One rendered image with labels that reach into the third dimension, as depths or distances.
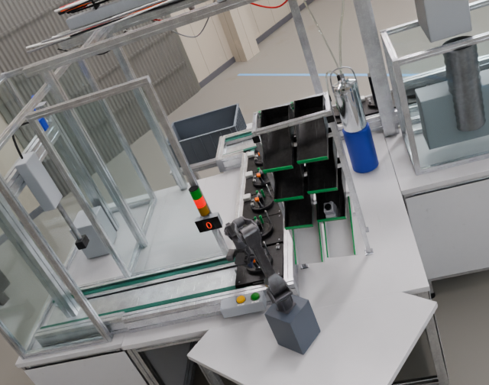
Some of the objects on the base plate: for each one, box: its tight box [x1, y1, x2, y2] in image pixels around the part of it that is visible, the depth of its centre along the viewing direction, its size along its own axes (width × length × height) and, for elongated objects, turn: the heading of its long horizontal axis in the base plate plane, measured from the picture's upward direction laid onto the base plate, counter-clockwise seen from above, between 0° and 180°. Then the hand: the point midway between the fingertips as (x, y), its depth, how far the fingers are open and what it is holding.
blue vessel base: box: [342, 122, 379, 173], centre depth 327 cm, size 16×16×27 cm
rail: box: [121, 277, 300, 333], centre depth 273 cm, size 6×89×11 cm, turn 113°
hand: (249, 262), depth 260 cm, fingers closed
